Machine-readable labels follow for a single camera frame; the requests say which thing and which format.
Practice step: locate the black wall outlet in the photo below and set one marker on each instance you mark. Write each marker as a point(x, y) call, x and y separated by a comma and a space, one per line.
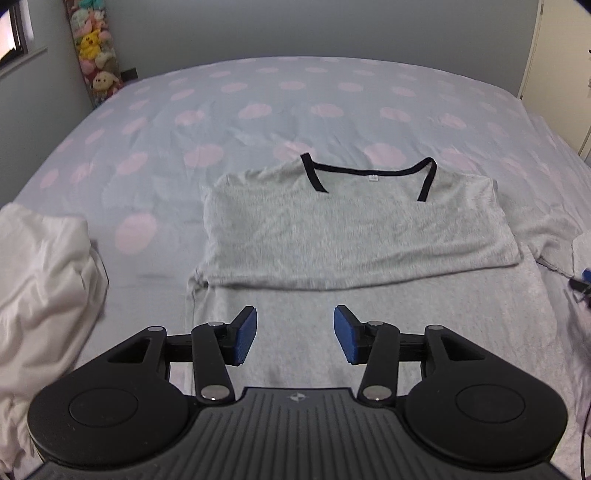
point(129, 74)

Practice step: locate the white garment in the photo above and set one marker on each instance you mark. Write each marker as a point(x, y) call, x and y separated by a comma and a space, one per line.
point(41, 286)

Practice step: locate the clear tube of plush toys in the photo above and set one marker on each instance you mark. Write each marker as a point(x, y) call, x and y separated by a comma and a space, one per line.
point(94, 46)

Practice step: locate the grey window sill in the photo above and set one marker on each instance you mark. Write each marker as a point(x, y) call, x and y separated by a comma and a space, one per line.
point(23, 62)

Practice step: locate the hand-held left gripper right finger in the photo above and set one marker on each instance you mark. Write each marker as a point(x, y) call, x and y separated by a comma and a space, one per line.
point(345, 334)

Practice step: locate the window with dark frame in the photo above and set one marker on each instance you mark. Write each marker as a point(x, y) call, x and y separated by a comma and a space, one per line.
point(11, 27)

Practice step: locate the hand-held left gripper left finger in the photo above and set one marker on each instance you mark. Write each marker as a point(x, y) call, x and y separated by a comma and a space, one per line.
point(245, 334)

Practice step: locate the grey t-shirt with black collar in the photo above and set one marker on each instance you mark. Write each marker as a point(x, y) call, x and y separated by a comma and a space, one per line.
point(346, 230)

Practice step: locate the cream wardrobe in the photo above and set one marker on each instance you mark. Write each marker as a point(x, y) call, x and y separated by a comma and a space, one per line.
point(563, 69)

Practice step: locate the pink polka dot bed sheet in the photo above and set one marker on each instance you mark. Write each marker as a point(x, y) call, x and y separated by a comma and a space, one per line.
point(277, 92)

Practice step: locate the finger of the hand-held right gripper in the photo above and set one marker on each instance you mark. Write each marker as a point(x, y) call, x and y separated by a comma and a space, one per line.
point(582, 286)

